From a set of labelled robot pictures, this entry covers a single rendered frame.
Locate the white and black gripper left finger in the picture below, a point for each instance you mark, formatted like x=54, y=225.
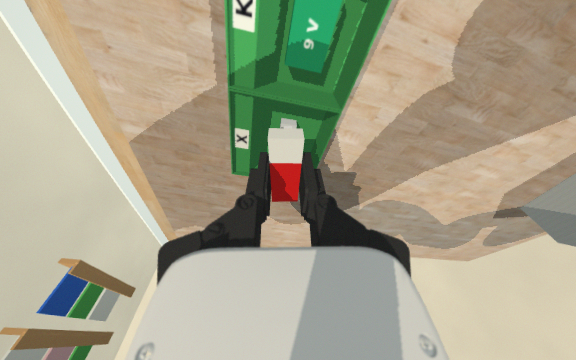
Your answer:
x=241, y=224

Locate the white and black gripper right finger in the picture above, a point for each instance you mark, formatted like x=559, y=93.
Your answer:
x=330, y=226

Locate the green rack of bins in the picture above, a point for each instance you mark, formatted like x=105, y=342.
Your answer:
x=314, y=100

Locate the green 9v battery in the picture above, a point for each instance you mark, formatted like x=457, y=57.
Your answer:
x=311, y=29

